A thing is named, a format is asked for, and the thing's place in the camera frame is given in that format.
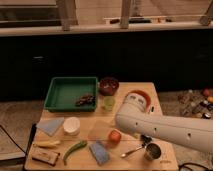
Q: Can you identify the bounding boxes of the dark red bowl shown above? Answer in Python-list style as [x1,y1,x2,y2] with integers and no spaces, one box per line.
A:
[99,77,119,96]

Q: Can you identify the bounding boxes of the black cable right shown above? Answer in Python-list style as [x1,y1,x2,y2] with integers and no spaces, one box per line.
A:
[178,162,212,171]

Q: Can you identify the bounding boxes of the black cable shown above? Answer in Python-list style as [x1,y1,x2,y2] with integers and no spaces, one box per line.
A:
[0,124,28,155]
[178,162,212,171]

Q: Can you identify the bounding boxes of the orange bowl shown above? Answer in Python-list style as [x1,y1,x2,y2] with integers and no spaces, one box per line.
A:
[124,90,151,112]

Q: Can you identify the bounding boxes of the red apple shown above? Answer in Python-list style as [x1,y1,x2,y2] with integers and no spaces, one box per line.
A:
[108,130,121,144]

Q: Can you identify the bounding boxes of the green chili pepper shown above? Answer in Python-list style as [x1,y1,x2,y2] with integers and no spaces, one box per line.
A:
[63,140,87,165]

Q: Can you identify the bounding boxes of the green plastic cup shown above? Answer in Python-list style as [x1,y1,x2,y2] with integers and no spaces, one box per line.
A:
[103,96,115,111]

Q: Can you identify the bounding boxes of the spice bottle rack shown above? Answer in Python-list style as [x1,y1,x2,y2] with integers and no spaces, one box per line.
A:
[178,89,213,119]

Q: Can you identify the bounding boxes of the dark grape bunch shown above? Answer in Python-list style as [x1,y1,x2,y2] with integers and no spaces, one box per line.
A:
[75,94,95,106]

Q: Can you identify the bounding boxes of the black cable left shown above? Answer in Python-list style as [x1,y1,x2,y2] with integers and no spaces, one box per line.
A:
[0,124,28,155]

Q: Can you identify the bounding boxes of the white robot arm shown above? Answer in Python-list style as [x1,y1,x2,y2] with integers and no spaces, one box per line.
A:
[114,92,213,154]

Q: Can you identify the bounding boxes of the green plastic tray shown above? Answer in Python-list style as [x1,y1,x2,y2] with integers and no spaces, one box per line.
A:
[44,77,98,112]

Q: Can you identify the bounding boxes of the yellow banana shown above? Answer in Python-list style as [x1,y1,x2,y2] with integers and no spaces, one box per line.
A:
[33,141,61,148]

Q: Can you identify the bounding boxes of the white handled black brush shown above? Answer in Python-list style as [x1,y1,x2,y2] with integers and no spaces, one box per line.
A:
[140,105,155,144]

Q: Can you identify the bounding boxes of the brown wooden block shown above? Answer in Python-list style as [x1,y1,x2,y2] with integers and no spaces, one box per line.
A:
[32,148,60,166]

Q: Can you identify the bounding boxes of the grey blue cloth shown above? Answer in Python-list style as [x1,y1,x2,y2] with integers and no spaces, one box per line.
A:
[36,117,64,136]

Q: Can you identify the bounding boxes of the white round container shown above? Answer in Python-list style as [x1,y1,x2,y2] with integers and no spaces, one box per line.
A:
[63,117,80,135]

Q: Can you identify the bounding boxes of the steel measuring cup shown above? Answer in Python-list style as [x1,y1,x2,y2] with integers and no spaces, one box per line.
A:
[121,143,162,160]

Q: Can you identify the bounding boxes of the blue sponge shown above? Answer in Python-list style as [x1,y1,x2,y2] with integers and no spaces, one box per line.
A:
[89,141,110,165]

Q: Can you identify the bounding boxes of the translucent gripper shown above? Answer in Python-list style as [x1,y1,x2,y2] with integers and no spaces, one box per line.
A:
[88,120,115,141]

